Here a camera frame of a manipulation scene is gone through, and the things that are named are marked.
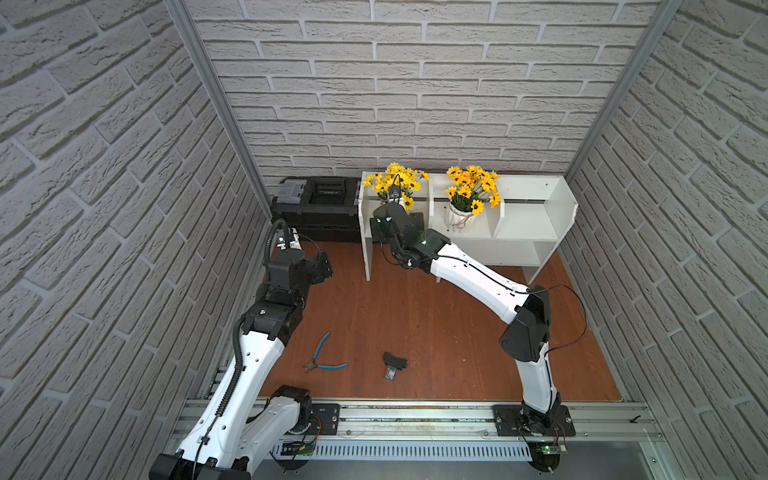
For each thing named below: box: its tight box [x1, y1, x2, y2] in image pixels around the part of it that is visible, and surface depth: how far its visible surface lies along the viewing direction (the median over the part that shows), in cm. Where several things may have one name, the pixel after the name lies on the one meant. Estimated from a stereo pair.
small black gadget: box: [383, 352, 408, 381], surface depth 83 cm
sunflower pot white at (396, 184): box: [363, 163, 430, 212], surface depth 74 cm
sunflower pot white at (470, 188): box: [445, 165, 501, 233], surface depth 76 cm
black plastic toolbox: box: [270, 176, 362, 242], surface depth 103 cm
